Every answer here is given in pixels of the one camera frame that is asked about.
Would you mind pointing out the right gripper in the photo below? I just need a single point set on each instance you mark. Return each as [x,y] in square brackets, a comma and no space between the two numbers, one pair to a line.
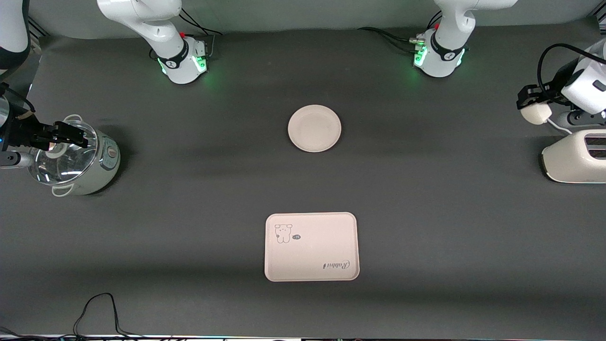
[22,130]

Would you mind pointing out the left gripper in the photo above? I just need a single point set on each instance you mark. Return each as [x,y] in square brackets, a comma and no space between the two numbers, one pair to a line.
[546,93]

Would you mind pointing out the white steamed bun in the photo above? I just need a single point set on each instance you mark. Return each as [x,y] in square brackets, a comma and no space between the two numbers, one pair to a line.
[536,114]

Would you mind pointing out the round cream plate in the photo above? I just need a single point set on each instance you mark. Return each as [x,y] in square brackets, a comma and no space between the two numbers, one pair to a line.
[314,128]

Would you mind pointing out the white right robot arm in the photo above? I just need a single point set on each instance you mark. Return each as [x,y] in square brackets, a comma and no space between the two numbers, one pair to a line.
[151,28]

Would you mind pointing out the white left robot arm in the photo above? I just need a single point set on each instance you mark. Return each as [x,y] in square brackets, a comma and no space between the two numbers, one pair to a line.
[447,52]

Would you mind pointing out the cream tray with cartoon print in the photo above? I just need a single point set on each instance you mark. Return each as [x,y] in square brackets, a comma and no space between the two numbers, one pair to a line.
[312,251]

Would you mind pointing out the glass pot lid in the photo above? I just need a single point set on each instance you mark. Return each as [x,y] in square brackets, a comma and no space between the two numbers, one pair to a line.
[71,166]

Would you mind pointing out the pale green electric pot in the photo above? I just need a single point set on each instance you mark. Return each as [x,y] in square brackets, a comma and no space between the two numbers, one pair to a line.
[106,163]

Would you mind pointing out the white toaster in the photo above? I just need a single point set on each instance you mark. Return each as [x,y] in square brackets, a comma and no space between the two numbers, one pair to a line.
[568,161]

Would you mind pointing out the aluminium frame rail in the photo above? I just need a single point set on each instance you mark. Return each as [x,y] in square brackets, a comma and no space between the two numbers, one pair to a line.
[38,28]
[600,16]

